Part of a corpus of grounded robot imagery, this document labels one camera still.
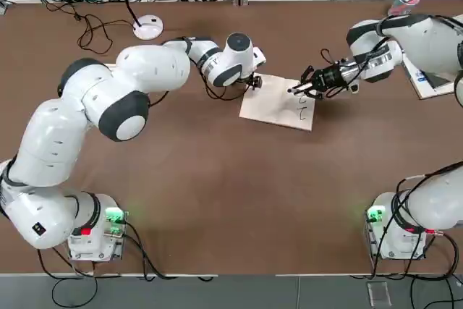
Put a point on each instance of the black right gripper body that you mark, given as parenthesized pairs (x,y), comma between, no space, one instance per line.
(331,78)

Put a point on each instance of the white notebook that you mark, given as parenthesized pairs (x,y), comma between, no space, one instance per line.
(275,106)

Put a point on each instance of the clear pen cup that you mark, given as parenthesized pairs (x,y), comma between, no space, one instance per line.
(398,7)

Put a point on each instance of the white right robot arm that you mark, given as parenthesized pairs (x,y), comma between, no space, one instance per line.
(427,45)

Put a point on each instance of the white book blue label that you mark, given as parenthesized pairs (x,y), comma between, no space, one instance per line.
(416,84)

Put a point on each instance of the white and blue marker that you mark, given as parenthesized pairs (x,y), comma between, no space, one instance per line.
(300,87)

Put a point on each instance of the clear plastic sheet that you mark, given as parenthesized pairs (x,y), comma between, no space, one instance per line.
(379,294)

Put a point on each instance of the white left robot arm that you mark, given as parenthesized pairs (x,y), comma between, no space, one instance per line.
(144,70)

